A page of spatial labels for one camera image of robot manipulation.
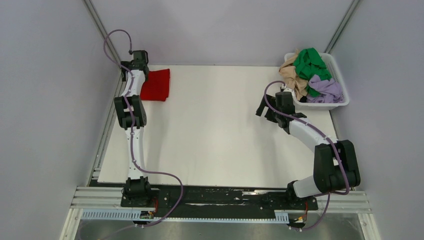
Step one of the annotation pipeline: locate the lilac t shirt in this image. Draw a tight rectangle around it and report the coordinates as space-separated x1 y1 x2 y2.
306 75 345 104

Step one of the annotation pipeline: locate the beige t shirt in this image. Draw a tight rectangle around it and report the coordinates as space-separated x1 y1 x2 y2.
278 49 308 101

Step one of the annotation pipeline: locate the red t shirt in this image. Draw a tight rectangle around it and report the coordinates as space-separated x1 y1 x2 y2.
140 68 171 102

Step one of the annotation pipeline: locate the white laundry basket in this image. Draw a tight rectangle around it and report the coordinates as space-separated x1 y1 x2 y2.
278 48 350 111

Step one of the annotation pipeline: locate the aluminium frame rail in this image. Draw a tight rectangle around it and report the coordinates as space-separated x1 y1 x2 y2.
60 187 381 240

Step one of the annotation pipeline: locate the purple cable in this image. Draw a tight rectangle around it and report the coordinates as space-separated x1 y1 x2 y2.
263 80 352 232
103 29 185 229

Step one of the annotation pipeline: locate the grey slotted cable duct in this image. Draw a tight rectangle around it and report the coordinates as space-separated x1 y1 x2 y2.
80 209 290 224

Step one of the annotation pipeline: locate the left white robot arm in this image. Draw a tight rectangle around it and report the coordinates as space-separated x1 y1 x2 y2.
114 50 153 208

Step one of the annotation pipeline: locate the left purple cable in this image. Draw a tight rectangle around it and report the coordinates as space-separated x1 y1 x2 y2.
103 29 185 229

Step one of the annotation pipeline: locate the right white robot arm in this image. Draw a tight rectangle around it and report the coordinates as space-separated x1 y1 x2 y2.
255 91 361 209

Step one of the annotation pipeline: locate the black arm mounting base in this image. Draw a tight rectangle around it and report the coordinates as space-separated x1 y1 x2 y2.
104 183 318 219

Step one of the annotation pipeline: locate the green t shirt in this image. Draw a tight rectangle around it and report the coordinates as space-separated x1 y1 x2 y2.
293 47 332 103

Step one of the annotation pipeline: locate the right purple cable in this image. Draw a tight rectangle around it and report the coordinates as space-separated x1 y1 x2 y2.
263 80 352 232

